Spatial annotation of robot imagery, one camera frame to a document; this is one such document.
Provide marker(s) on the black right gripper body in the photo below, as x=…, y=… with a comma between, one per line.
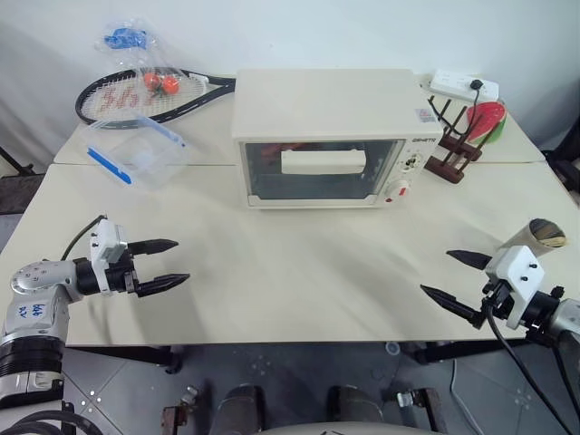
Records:
x=497, y=299

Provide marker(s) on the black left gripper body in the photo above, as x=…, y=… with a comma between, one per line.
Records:
x=121, y=276

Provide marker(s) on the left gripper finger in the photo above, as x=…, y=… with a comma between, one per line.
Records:
x=154, y=247
x=163, y=283

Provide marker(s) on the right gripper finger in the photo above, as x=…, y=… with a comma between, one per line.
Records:
x=471, y=259
x=453, y=301

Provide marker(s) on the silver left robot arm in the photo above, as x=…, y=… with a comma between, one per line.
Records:
x=36, y=294

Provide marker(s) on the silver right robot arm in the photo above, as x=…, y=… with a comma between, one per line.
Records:
x=562, y=326

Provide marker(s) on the cream toaster oven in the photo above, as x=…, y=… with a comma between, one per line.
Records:
x=317, y=104

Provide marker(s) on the clear container with blue clips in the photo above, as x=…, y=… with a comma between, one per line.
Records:
x=149, y=158

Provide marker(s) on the dark wooden rack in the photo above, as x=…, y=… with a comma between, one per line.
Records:
x=448, y=170

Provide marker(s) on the watermelon slice toy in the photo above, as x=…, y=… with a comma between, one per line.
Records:
x=487, y=120

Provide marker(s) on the dark rounded shape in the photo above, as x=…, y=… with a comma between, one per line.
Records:
x=240, y=410

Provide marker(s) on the black tennis racket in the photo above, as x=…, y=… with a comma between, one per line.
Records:
x=113, y=102

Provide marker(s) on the black stand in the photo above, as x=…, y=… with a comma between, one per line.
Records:
x=16, y=164

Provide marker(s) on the red tomato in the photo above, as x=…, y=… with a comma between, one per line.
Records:
x=170, y=84
x=151, y=81

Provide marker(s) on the white power strip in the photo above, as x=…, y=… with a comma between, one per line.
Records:
x=453, y=84

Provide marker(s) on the clear plastic bag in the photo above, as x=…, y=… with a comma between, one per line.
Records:
x=131, y=63

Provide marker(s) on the blue item in bag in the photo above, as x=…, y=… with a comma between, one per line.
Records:
x=124, y=38

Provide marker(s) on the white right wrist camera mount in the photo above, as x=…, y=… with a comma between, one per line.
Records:
x=519, y=276

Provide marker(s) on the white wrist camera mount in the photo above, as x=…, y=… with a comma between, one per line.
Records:
x=519, y=276
x=109, y=242

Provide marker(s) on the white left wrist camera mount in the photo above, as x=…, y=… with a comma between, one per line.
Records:
x=109, y=242

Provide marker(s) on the black table frame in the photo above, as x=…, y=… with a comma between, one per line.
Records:
x=136, y=354

